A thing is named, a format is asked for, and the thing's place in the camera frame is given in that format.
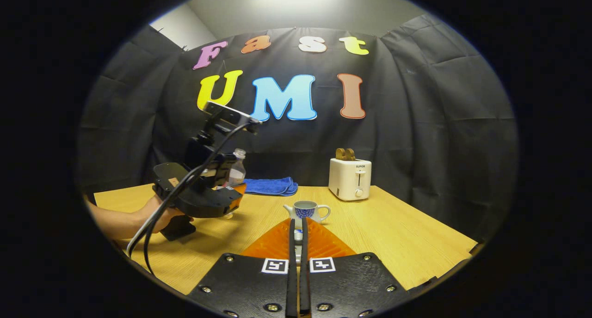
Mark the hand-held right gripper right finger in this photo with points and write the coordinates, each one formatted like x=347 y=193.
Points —
x=305 y=281

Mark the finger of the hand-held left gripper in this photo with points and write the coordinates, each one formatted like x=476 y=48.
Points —
x=239 y=191

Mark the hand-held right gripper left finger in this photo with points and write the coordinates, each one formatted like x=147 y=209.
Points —
x=292 y=281

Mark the clear plastic water bottle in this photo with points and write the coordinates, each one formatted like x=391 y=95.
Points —
x=237 y=170

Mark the white teacup lid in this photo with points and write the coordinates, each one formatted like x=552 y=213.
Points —
x=299 y=235

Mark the white blue-patterned teacup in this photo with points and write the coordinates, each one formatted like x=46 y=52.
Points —
x=305 y=211

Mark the blue folded towel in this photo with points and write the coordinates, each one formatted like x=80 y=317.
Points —
x=273 y=186

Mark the white toaster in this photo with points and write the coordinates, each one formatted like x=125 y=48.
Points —
x=349 y=179

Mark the black backdrop cloth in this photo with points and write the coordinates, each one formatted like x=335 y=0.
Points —
x=439 y=124

